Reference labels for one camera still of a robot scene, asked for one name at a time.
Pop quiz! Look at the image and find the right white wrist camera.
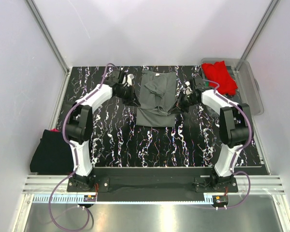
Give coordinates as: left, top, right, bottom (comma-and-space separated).
183, 81, 193, 96

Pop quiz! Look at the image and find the purple cable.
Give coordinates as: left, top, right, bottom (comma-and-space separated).
200, 79, 253, 210
48, 63, 116, 230

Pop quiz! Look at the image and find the red t shirt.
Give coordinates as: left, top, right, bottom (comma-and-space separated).
202, 61, 238, 96

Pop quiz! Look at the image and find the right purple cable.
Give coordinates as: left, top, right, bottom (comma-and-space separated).
200, 79, 253, 210

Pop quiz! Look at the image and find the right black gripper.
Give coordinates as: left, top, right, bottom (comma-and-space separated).
168, 91, 199, 114

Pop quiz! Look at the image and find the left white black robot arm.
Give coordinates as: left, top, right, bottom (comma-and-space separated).
62, 69, 140, 191

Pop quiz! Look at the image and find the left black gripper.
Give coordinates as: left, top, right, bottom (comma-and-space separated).
116, 84, 140, 107

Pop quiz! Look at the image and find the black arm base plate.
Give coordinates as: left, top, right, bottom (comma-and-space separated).
67, 167, 238, 203

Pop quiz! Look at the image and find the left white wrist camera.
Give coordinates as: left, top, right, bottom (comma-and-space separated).
122, 74, 134, 87

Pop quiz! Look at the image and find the black folded t shirt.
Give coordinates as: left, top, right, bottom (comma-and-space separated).
29, 130, 74, 175

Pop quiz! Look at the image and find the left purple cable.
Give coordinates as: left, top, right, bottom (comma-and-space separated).
48, 63, 116, 230

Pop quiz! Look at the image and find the clear plastic bin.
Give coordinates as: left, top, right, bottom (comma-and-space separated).
201, 58, 264, 116

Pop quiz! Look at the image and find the small connector board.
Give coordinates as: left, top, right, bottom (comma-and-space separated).
84, 195, 97, 202
213, 195, 229, 209

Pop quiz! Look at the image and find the left small connector board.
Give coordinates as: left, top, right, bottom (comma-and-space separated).
84, 195, 97, 202

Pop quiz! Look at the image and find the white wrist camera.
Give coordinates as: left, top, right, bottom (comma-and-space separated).
122, 74, 134, 87
183, 81, 193, 96

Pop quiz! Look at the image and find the aluminium frame post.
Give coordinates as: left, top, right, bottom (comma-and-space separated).
240, 0, 281, 60
25, 0, 70, 75

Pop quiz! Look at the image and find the grey t shirt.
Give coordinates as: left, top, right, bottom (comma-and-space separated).
136, 70, 177, 128

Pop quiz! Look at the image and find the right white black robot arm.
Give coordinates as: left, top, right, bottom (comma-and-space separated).
169, 76, 254, 192

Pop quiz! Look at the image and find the right white cable duct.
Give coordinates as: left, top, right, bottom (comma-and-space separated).
203, 193, 215, 204

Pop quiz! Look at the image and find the white cable duct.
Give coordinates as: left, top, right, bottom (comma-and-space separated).
33, 194, 94, 204
203, 193, 215, 204

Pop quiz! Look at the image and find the right aluminium frame post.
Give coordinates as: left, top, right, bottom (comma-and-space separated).
240, 0, 281, 60

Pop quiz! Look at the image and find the left aluminium frame post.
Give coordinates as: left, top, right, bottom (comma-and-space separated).
25, 0, 70, 75

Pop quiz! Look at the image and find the left white cable duct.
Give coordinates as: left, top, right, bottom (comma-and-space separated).
33, 194, 94, 204

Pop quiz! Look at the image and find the front aluminium rail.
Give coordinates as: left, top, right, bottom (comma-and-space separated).
23, 175, 285, 195

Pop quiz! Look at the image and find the right small connector board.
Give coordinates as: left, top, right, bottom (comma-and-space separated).
213, 195, 229, 209

